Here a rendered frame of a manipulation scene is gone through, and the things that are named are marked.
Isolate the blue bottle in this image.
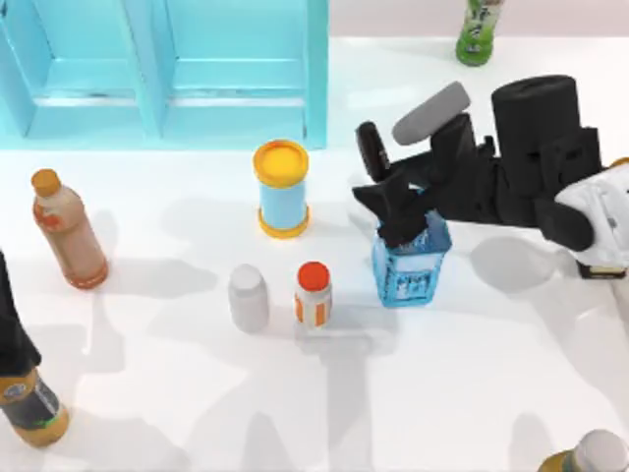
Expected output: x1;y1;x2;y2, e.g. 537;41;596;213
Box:
371;208;453;309

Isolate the pale grey rounded box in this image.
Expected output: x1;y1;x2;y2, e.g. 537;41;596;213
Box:
391;81;473;148

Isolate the yellow and blue can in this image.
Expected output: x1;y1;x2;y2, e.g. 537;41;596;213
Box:
252;139;312;241

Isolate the white bottle with orange cap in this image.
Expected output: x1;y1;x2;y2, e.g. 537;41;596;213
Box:
293;261;333;328

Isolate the green bottle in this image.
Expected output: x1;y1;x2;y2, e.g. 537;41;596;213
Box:
454;0;508;67

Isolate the light blue rack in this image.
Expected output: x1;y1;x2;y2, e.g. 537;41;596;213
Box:
0;0;329;151

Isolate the yellow bottle with white cap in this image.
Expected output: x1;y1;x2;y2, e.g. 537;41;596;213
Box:
536;428;629;472

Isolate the brown bottle with orange cap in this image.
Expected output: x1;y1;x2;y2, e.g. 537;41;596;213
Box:
30;168;110;291

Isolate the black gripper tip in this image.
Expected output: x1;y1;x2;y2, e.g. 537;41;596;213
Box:
0;250;43;381

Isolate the amber bottle with dark label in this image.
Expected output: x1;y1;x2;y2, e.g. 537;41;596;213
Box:
0;366;71;448

